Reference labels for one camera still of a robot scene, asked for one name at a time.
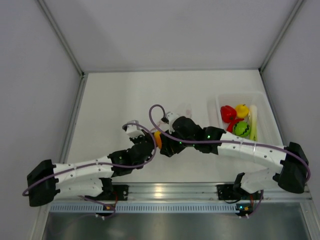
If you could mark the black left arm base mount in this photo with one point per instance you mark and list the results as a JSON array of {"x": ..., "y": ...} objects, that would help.
[{"x": 112, "y": 193}]

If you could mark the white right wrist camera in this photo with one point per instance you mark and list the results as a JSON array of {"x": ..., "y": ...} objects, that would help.
[{"x": 169, "y": 119}]

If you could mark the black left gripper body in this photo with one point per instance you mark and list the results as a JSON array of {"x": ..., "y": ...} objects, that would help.
[{"x": 136, "y": 140}]

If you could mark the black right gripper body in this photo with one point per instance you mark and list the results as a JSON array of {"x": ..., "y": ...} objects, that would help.
[{"x": 177, "y": 146}]

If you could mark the slotted white cable duct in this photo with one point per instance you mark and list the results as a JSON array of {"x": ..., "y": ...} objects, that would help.
[{"x": 126, "y": 207}]

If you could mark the orange toy pepper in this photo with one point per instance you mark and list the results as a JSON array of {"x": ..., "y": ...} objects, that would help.
[{"x": 158, "y": 140}]

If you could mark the aluminium frame post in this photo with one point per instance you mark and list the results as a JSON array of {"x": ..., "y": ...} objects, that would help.
[{"x": 60, "y": 36}]

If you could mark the red toy chili pepper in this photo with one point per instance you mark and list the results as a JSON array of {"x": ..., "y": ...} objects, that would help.
[{"x": 231, "y": 125}]

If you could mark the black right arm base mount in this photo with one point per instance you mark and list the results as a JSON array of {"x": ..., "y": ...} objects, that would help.
[{"x": 233, "y": 193}]

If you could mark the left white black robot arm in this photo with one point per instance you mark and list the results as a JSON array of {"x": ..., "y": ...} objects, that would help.
[{"x": 50, "y": 181}]

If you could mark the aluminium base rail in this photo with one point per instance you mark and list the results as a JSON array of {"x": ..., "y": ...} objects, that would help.
[{"x": 174, "y": 192}]

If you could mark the pale green toy celery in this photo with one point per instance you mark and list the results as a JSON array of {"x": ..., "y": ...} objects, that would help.
[{"x": 253, "y": 121}]

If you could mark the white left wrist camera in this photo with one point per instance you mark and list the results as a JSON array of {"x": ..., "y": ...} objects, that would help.
[{"x": 132, "y": 130}]

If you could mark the yellow toy pear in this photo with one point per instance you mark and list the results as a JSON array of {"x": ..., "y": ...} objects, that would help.
[{"x": 242, "y": 111}]

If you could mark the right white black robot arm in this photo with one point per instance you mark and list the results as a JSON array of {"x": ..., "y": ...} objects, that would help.
[{"x": 286, "y": 167}]

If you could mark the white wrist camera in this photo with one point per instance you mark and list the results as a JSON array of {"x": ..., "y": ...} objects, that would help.
[
  {"x": 169, "y": 119},
  {"x": 132, "y": 130}
]

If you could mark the green toy pepper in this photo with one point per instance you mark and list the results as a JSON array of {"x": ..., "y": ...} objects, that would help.
[{"x": 241, "y": 129}]

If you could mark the white plastic basket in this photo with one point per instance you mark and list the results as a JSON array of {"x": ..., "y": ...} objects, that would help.
[{"x": 268, "y": 132}]

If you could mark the clear polka dot zip bag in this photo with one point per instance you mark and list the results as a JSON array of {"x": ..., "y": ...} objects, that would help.
[{"x": 183, "y": 109}]

